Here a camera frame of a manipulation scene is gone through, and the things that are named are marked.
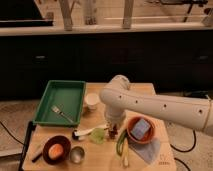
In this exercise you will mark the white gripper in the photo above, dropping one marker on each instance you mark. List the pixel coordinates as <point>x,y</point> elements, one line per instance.
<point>115,121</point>

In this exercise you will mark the dark grapes bunch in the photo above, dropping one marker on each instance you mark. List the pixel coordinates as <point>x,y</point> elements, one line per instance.
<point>112,132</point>

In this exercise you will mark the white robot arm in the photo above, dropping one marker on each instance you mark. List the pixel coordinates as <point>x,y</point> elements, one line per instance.
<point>194,113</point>

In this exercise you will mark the white plastic cup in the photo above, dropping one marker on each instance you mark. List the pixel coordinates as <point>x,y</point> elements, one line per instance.
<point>92,100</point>

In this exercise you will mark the small metal cup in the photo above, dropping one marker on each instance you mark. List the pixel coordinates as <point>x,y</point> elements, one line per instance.
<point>77,154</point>

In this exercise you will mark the green silicone spatula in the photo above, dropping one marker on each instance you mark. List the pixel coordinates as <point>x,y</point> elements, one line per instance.
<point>95,134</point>

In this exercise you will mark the blue sponge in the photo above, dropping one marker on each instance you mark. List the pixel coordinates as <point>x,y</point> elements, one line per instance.
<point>140,128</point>

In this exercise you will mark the orange bowl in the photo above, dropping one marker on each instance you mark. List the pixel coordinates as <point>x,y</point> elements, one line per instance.
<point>148,135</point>

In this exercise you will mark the grey cloth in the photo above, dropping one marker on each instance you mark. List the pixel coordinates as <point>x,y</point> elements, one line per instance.
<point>148,152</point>

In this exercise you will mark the green plastic tray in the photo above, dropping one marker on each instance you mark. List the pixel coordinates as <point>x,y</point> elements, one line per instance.
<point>68,96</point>

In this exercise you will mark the silver fork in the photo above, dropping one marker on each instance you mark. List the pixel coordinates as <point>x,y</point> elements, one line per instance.
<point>56,110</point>

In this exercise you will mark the dark brown bowl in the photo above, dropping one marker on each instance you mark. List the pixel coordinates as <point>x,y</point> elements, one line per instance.
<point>64,141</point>

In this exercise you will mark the orange fruit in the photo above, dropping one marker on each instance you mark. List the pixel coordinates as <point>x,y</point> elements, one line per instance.
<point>55,151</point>

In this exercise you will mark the black handled utensil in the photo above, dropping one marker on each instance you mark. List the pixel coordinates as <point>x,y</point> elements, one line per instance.
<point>37,153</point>

